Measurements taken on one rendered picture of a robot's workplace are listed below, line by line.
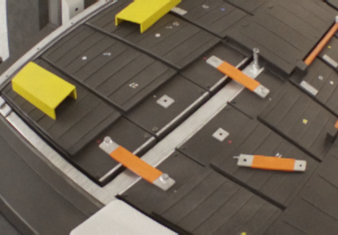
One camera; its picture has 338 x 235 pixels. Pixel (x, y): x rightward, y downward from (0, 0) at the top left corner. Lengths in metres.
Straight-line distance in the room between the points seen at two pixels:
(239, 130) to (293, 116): 0.13
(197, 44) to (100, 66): 0.20
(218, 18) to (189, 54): 0.16
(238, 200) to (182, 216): 0.10
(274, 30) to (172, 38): 0.25
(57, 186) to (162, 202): 0.20
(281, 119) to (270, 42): 0.24
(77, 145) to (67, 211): 0.26
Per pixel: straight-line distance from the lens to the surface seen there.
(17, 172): 1.11
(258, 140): 1.26
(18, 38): 2.48
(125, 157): 1.24
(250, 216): 1.14
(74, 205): 1.04
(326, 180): 1.20
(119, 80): 1.37
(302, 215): 1.13
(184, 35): 1.47
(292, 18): 1.58
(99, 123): 1.30
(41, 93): 1.33
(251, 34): 1.48
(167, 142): 1.28
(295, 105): 1.34
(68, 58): 1.45
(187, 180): 1.21
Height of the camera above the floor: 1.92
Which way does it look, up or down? 45 degrees down
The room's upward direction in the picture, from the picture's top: 3 degrees counter-clockwise
